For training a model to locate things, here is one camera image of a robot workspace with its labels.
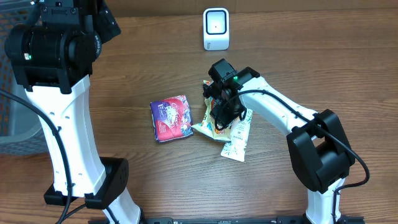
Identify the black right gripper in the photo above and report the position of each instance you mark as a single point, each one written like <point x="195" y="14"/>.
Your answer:
<point x="224" y="118"/>

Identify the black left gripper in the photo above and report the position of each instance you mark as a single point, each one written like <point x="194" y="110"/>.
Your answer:
<point x="107" y="24"/>

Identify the yellow orange snack bag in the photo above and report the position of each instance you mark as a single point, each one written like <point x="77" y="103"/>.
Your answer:
<point x="207" y="125"/>

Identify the white floral cream tube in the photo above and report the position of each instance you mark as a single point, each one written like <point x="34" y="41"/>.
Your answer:
<point x="236" y="148"/>

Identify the red purple tissue pack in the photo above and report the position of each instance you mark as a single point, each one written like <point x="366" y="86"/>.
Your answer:
<point x="172" y="118"/>

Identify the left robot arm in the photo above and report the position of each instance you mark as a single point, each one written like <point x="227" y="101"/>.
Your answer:
<point x="52" y="55"/>

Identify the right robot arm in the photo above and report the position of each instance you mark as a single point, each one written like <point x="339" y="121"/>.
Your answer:
<point x="316" y="141"/>

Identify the white barcode scanner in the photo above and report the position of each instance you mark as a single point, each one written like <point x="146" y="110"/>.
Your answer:
<point x="216" y="29"/>

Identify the dark grey plastic basket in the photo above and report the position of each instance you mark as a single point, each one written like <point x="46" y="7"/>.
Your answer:
<point x="21" y="131"/>

